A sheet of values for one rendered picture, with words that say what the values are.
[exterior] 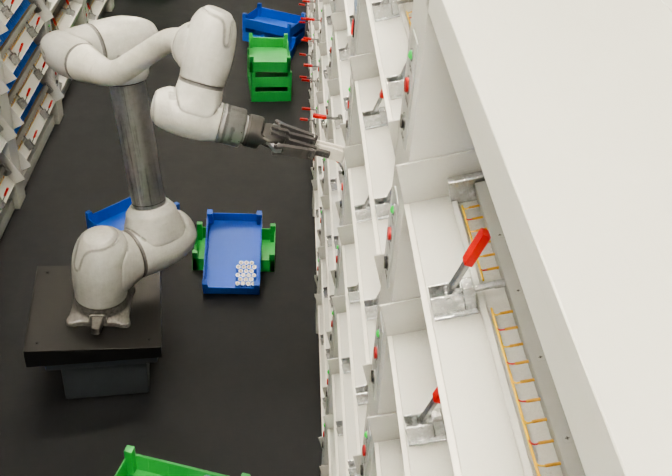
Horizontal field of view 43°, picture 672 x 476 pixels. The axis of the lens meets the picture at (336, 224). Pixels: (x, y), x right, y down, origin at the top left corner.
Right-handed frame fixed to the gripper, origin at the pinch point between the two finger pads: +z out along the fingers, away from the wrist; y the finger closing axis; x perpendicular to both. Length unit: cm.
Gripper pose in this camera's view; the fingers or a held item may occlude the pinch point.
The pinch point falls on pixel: (329, 151)
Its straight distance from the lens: 199.6
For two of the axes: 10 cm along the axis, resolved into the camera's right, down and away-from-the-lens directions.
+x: 3.1, -7.9, -5.4
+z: 9.5, 2.3, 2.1
